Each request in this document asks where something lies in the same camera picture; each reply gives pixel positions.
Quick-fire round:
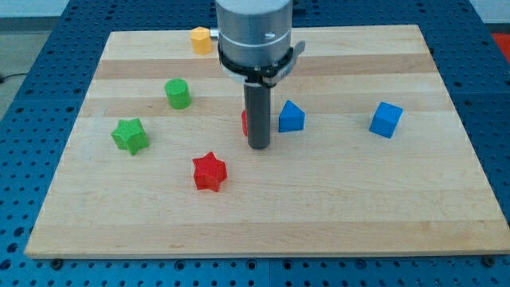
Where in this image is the red cylinder block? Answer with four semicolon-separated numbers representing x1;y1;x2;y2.
241;110;248;136

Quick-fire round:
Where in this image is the red star block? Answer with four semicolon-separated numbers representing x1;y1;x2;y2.
192;151;227;192

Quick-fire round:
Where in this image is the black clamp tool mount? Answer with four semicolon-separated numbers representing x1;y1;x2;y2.
218;41;306;88

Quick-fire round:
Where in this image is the yellow hexagon block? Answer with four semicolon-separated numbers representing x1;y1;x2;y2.
190;26;213;55

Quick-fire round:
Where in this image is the blue triangular prism block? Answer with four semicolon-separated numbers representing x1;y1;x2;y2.
278;100;306;132

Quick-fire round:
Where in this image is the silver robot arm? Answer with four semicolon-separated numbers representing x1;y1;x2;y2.
215;0;305;149

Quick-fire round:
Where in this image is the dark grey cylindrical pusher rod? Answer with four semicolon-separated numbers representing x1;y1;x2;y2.
244;85;271;149

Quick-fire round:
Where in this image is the light wooden board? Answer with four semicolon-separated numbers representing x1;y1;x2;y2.
25;25;509;259

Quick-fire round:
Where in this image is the black cable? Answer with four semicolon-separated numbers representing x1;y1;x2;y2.
0;72;28;85

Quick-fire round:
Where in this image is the green cylinder block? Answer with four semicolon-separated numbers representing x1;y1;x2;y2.
164;78;191;109

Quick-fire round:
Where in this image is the blue cube block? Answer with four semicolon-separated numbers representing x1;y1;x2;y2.
369;102;403;139

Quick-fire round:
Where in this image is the green star block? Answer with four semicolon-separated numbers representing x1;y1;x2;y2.
111;118;150;155

